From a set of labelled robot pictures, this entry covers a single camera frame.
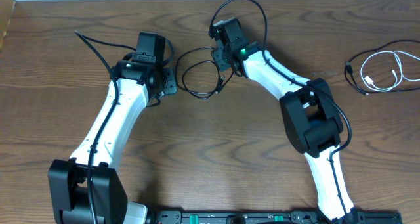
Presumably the black USB cable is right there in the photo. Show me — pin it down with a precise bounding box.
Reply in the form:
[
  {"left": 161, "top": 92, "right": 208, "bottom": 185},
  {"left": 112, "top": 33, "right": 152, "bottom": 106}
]
[
  {"left": 343, "top": 39, "right": 420, "bottom": 96},
  {"left": 175, "top": 46, "right": 234, "bottom": 100}
]

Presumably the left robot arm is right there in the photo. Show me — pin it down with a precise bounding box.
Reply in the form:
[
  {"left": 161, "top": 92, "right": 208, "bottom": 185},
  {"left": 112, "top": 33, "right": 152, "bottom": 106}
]
[{"left": 48, "top": 32, "right": 177, "bottom": 223}]

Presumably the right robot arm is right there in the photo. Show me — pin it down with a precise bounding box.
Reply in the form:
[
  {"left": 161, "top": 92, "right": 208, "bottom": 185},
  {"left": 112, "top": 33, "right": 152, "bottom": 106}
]
[{"left": 209, "top": 18, "right": 358, "bottom": 223}]

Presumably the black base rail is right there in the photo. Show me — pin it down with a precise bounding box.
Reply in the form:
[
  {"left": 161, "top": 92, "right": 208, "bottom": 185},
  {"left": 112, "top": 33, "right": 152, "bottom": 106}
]
[{"left": 145, "top": 209, "right": 403, "bottom": 224}]

